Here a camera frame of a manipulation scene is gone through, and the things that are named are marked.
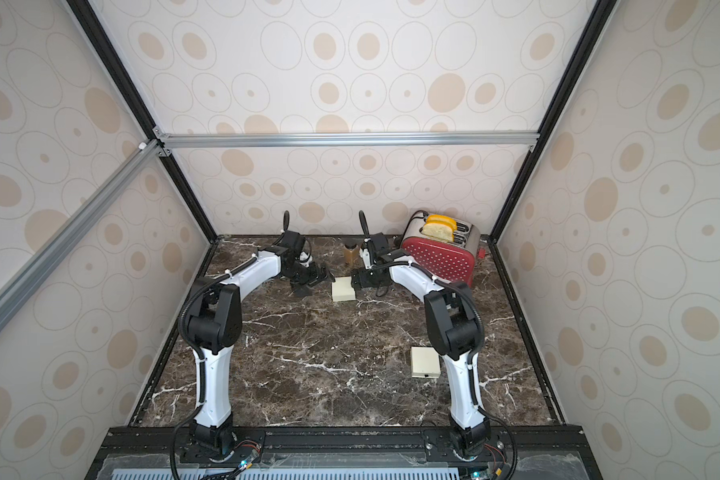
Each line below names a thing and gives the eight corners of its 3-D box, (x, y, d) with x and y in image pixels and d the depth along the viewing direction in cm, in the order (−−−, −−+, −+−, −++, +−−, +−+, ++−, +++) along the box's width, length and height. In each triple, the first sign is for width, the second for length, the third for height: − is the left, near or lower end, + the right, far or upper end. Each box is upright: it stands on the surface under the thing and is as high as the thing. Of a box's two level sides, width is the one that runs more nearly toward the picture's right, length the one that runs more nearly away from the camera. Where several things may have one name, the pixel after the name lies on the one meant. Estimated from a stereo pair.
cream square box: (412, 378, 86) (413, 373, 83) (409, 351, 92) (411, 346, 89) (439, 378, 86) (442, 373, 83) (435, 351, 92) (437, 346, 89)
